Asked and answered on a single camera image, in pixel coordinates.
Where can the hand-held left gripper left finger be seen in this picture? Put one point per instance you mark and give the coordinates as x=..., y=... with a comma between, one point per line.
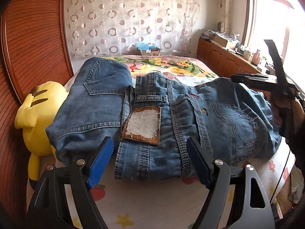
x=100, y=164

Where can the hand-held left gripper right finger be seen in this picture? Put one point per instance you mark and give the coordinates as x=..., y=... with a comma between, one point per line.
x=197, y=162

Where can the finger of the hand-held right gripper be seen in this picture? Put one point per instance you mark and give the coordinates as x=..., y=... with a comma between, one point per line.
x=247, y=78

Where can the blue denim pants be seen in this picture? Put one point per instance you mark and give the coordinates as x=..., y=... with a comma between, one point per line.
x=100, y=100

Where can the person's right hand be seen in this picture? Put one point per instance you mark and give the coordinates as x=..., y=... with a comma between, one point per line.
x=277, y=109

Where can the pink bottle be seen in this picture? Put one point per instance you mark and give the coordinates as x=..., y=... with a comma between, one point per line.
x=256, y=56

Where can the wooden sideboard cabinet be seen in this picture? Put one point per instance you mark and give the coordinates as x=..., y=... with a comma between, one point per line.
x=219, y=57

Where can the open cardboard box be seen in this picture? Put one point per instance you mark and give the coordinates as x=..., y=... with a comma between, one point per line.
x=225, y=41

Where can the fruit-print white bed sheet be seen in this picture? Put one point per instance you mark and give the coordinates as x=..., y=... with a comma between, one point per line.
x=154, y=200

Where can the window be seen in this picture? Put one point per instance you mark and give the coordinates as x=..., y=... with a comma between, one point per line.
x=266, y=23

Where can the yellow plush toy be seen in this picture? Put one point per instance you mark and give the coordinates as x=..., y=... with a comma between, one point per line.
x=35, y=124

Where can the lace window curtain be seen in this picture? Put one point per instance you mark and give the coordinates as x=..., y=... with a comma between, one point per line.
x=224, y=4

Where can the floral blanket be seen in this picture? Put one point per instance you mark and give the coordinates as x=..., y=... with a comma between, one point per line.
x=166, y=64

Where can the small cardboard box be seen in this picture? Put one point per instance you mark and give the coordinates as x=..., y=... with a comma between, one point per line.
x=152, y=52

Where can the grey cloth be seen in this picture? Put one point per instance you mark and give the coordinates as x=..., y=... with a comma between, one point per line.
x=296, y=186

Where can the blue plastic bag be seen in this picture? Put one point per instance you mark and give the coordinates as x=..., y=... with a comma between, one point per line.
x=145, y=45

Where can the wooden slatted wardrobe door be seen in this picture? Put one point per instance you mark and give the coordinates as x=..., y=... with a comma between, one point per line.
x=31, y=40

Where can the sheer circle-pattern curtain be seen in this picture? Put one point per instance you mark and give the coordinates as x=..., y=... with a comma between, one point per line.
x=119, y=16

